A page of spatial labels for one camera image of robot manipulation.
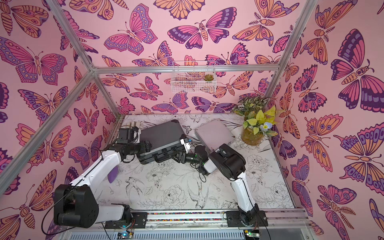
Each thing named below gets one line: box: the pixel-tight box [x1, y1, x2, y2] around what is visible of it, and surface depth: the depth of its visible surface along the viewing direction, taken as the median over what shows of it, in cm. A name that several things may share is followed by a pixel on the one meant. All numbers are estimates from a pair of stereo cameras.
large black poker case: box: [137, 119, 186, 164], surface depth 93 cm
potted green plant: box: [232, 95, 279, 146], surface depth 90 cm
